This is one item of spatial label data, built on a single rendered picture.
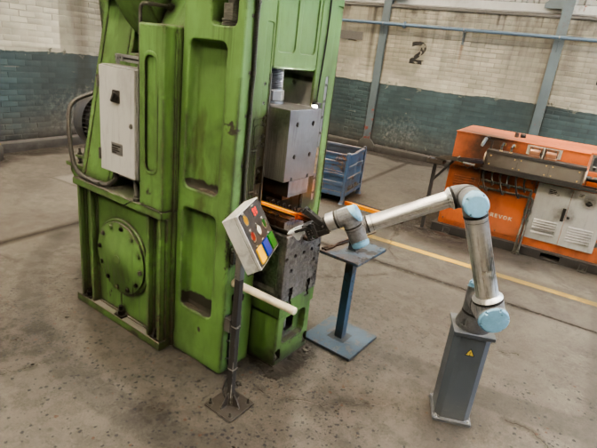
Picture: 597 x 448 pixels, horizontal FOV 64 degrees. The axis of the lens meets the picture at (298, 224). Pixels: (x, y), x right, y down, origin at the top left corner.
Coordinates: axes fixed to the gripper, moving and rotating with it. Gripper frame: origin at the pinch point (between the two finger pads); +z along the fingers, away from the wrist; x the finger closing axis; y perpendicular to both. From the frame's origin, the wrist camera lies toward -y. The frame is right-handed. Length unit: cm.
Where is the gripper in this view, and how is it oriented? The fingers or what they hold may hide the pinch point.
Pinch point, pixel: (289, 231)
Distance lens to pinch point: 241.6
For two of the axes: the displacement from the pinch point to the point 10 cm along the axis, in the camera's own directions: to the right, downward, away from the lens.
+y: 3.9, 8.9, 2.2
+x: 1.9, -3.2, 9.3
